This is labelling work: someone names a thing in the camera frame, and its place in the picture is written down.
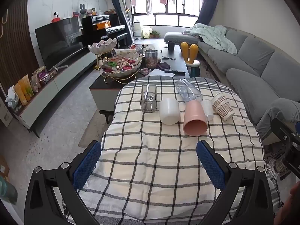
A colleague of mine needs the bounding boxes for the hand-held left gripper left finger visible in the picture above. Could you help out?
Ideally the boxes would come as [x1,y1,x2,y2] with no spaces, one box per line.
[23,140,102,225]

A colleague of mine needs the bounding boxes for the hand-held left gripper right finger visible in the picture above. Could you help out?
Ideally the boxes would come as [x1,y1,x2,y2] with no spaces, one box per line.
[196,140,276,225]

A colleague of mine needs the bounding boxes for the pink cup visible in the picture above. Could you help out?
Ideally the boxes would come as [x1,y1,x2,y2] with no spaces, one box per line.
[183,100,208,137]

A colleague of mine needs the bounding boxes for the small translucent plastic cup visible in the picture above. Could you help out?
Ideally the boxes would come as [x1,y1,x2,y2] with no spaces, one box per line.
[201,100,214,122]

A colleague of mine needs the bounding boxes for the brown patterned paper cup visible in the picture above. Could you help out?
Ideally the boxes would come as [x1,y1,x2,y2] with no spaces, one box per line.
[211,92,235,122]

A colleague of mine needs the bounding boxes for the white cup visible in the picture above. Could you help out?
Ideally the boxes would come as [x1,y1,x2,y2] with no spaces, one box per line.
[159,98,180,125]

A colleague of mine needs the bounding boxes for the square clear glass cup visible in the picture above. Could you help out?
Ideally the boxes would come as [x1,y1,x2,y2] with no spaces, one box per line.
[141,84,157,113]

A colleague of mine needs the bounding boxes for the person's right hand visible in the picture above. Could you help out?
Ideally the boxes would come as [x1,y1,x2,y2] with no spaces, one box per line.
[277,184,300,225]

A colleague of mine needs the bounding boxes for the patterned slipper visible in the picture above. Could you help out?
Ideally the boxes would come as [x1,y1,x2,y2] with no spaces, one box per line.
[266,156,291,181]

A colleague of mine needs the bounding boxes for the person's leg in grey pants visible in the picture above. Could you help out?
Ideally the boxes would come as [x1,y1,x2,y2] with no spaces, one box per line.
[255,98,300,142]

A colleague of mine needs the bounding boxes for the grey floor rug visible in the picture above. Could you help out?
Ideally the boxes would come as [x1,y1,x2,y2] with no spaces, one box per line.
[78,109,113,149]

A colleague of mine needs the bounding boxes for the black and white checked tablecloth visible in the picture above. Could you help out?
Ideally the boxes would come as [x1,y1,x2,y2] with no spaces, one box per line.
[63,76,282,225]

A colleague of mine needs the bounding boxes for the clear plastic bottle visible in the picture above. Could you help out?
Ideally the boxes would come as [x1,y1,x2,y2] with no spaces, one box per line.
[175,78,203,103]

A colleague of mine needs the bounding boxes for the dark coffee table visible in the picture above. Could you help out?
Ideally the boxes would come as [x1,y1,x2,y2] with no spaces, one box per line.
[88,43,190,125]

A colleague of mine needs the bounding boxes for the white TV cabinet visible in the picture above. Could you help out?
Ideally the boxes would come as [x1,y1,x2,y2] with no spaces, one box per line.
[13,50,99,139]

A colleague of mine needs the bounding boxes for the grey corner sofa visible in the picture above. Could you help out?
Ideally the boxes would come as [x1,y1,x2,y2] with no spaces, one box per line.
[164,25,300,132]

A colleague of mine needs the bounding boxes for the purple snack packet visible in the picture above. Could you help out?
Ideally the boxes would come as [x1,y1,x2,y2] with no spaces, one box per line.
[37,71,51,86]

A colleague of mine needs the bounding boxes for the white crumpled cloth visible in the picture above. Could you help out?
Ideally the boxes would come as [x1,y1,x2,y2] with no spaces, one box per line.
[5,87,19,110]

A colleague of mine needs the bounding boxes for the white paper sheet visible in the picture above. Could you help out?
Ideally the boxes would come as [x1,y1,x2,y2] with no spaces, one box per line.
[148,69,176,77]

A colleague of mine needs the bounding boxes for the white tiered snack bowl stand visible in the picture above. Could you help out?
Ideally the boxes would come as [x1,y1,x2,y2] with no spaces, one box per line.
[88,37,143,83]

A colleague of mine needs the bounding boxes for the yellow rabbit ear stool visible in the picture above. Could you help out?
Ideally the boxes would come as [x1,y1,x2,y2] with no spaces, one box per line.
[180,41,201,78]

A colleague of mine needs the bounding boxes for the glass jar of nuts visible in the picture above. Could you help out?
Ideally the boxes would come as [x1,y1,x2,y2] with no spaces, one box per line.
[145,49,158,70]

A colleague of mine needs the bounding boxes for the black television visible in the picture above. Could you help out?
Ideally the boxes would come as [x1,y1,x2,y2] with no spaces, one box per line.
[35,17,88,71]

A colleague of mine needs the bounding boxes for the light green blanket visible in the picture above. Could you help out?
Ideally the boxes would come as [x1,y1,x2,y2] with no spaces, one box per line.
[183,23,238,55]

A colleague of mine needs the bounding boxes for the black piano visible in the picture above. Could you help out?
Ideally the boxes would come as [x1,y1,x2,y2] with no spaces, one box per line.
[81,14,129,50]

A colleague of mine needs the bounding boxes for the white air purifier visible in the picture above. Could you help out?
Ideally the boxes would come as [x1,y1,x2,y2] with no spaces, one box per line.
[133,22,142,40]

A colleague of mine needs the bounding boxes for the black framed window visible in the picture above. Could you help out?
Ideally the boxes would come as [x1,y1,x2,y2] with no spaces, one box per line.
[124,0,204,27]

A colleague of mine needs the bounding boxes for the dark blue curtain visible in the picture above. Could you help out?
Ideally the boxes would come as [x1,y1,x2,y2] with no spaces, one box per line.
[108,0,132,47]
[199,0,221,26]

